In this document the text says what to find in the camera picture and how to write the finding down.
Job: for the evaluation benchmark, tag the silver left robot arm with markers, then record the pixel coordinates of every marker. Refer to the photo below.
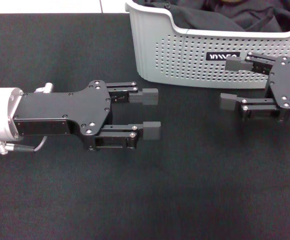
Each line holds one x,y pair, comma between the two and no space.
0,112

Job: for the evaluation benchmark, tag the silver elbow connector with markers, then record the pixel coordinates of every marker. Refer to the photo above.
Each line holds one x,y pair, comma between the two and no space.
46,88

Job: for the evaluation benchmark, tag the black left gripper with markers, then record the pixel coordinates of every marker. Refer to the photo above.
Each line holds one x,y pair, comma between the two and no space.
60,110

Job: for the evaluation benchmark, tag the black crumpled cloth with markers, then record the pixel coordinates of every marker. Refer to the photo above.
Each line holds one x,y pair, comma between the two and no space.
209,17

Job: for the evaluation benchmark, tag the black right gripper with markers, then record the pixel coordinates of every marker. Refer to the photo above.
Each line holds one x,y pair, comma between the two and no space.
284,82

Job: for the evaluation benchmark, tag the grey perforated storage basket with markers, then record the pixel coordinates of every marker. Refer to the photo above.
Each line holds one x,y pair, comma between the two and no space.
174,55

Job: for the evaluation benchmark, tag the black tablecloth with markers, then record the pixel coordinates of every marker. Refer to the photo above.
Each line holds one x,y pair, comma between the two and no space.
144,190

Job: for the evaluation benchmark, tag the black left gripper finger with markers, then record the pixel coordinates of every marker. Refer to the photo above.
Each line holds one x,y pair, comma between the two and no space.
144,97
151,130

